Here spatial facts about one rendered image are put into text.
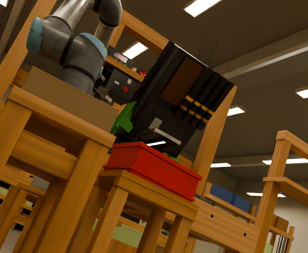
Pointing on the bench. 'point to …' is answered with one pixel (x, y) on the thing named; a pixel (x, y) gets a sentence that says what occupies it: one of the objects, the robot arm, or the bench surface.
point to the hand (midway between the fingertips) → (105, 100)
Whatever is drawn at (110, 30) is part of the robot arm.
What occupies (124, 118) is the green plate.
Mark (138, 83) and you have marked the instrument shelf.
